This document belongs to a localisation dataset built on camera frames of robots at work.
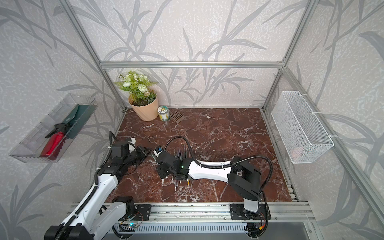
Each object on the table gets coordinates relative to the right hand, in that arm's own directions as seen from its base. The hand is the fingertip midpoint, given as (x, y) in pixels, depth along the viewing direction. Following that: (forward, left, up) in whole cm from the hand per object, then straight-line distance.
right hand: (158, 165), depth 78 cm
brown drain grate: (+42, -5, -9) cm, 44 cm away
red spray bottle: (+2, +37, +24) cm, 45 cm away
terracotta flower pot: (+38, +13, +1) cm, 40 cm away
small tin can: (+42, +5, -4) cm, 42 cm away
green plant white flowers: (+47, +18, +17) cm, 53 cm away
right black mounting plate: (-20, -41, -11) cm, 47 cm away
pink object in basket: (+2, -69, +10) cm, 70 cm away
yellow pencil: (-6, -16, -11) cm, 20 cm away
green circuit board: (-25, +10, -11) cm, 29 cm away
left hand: (+8, +4, +3) cm, 10 cm away
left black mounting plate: (-20, +6, -10) cm, 23 cm away
